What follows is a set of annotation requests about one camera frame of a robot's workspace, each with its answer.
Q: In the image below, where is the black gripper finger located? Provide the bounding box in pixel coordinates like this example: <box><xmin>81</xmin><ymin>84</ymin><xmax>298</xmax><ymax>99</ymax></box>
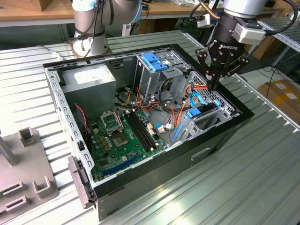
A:
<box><xmin>213</xmin><ymin>52</ymin><xmax>251</xmax><ymax>91</ymax></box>
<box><xmin>195</xmin><ymin>46</ymin><xmax>224</xmax><ymax>91</ymax></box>

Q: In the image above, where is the orange power wire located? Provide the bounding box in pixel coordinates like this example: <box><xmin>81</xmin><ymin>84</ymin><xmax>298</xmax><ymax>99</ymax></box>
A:
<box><xmin>172</xmin><ymin>82</ymin><xmax>210</xmax><ymax>128</ymax></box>

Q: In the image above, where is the blue data wire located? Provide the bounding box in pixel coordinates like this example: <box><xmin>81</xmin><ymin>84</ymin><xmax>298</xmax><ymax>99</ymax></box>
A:
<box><xmin>188</xmin><ymin>92</ymin><xmax>208</xmax><ymax>108</ymax></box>

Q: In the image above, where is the hard disk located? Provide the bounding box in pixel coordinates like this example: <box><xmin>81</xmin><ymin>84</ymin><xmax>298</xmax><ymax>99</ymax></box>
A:
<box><xmin>172</xmin><ymin>100</ymin><xmax>225</xmax><ymax>143</ymax></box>

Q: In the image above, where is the grey metal disk bay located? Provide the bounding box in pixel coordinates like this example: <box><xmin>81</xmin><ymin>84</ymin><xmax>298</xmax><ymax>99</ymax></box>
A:
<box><xmin>168</xmin><ymin>70</ymin><xmax>241</xmax><ymax>146</ymax></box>

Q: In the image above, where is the blue plastic drive carrier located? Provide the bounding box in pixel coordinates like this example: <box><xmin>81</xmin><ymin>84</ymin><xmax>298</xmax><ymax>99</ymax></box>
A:
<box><xmin>142</xmin><ymin>53</ymin><xmax>168</xmax><ymax>72</ymax></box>

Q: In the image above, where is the grey metal drive cage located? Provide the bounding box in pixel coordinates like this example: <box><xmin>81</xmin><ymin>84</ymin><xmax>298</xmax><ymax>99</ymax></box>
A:
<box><xmin>135</xmin><ymin>50</ymin><xmax>192</xmax><ymax>105</ymax></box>

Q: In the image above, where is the yellow cardboard box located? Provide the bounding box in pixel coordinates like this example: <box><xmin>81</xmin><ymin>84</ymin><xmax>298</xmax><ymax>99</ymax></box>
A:
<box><xmin>257</xmin><ymin>79</ymin><xmax>300</xmax><ymax>122</ymax></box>

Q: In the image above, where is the black RAM slot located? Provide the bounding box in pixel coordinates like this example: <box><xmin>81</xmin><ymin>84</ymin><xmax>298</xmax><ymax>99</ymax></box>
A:
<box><xmin>130</xmin><ymin>112</ymin><xmax>157</xmax><ymax>150</ymax></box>
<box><xmin>124</xmin><ymin>113</ymin><xmax>151</xmax><ymax>152</ymax></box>

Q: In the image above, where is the metal socket cover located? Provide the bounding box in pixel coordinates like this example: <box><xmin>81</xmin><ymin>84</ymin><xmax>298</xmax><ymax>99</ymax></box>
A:
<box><xmin>100</xmin><ymin>110</ymin><xmax>124</xmax><ymax>136</ymax></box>

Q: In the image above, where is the CPU socket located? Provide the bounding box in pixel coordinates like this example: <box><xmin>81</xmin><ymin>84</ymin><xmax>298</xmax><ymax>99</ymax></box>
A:
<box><xmin>112</xmin><ymin>132</ymin><xmax>129</xmax><ymax>148</ymax></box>

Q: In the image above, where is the green motherboard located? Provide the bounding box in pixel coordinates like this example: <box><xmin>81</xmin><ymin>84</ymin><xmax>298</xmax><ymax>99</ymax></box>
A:
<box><xmin>88</xmin><ymin>109</ymin><xmax>168</xmax><ymax>182</ymax></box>

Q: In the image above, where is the grey power supply unit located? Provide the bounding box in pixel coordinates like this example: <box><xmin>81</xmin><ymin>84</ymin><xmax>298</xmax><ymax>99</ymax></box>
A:
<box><xmin>60</xmin><ymin>63</ymin><xmax>117</xmax><ymax>122</ymax></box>

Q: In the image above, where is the black open PC case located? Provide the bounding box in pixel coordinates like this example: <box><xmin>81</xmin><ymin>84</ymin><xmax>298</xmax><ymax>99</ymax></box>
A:
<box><xmin>42</xmin><ymin>44</ymin><xmax>255</xmax><ymax>221</ymax></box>

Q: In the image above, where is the blue expansion slot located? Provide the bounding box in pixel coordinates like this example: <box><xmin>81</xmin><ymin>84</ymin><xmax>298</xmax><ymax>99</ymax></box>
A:
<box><xmin>102</xmin><ymin>156</ymin><xmax>139</xmax><ymax>178</ymax></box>

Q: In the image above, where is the brown wooden box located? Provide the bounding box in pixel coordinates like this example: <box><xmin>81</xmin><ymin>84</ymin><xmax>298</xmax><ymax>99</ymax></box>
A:
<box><xmin>0</xmin><ymin>0</ymin><xmax>56</xmax><ymax>12</ymax></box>

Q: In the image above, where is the grey parts rack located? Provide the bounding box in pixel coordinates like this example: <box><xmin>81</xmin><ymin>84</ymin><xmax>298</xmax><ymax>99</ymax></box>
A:
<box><xmin>0</xmin><ymin>126</ymin><xmax>59</xmax><ymax>218</ymax></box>

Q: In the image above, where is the black wire bundle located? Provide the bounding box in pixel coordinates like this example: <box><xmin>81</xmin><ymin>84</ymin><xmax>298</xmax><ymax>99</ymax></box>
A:
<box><xmin>158</xmin><ymin>78</ymin><xmax>186</xmax><ymax>115</ymax></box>

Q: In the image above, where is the black camera cable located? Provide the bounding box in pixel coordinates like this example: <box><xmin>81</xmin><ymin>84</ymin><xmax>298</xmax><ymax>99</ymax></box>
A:
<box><xmin>263</xmin><ymin>0</ymin><xmax>300</xmax><ymax>36</ymax></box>

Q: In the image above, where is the orange red wire bundle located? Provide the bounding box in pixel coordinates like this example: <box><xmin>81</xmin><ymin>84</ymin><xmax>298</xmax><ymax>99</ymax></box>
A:
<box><xmin>135</xmin><ymin>86</ymin><xmax>169</xmax><ymax>114</ymax></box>

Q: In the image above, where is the light blue thin wire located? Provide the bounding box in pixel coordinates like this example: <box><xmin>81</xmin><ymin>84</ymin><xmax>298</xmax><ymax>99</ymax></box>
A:
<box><xmin>152</xmin><ymin>122</ymin><xmax>177</xmax><ymax>133</ymax></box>

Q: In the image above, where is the yellow black wire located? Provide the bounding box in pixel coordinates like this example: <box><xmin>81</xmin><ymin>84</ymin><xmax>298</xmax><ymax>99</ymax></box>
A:
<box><xmin>116</xmin><ymin>86</ymin><xmax>132</xmax><ymax>106</ymax></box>

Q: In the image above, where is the red black twisted wire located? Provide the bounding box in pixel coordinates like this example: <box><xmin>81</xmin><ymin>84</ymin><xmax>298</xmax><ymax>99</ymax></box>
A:
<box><xmin>74</xmin><ymin>104</ymin><xmax>91</xmax><ymax>143</ymax></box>

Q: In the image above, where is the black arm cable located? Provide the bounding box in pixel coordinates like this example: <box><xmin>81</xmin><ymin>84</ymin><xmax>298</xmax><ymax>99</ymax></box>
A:
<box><xmin>39</xmin><ymin>0</ymin><xmax>105</xmax><ymax>59</ymax></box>

